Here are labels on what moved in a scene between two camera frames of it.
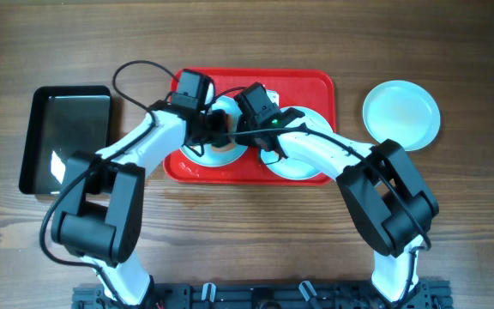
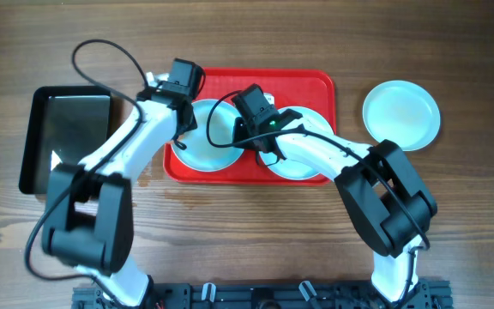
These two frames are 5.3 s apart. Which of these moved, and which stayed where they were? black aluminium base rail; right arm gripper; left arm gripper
Moved: left arm gripper
Stayed: black aluminium base rail; right arm gripper
